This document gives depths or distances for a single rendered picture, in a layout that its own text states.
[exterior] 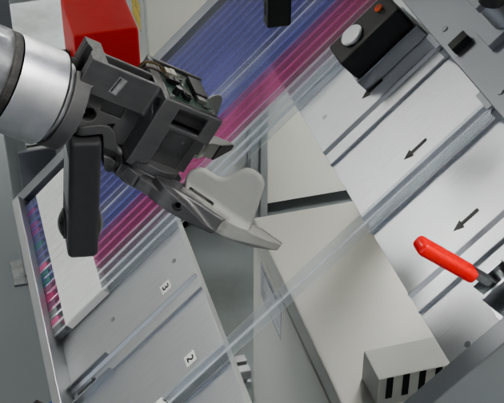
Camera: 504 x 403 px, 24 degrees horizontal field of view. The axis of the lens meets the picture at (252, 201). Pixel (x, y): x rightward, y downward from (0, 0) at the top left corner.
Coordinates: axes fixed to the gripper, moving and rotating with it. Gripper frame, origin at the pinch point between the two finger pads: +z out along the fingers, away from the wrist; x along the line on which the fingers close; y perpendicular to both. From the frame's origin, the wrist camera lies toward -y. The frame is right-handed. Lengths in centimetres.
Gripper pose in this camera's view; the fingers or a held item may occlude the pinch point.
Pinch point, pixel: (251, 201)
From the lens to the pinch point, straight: 99.1
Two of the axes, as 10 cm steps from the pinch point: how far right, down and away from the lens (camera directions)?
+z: 8.1, 3.0, 5.1
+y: 5.2, -7.6, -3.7
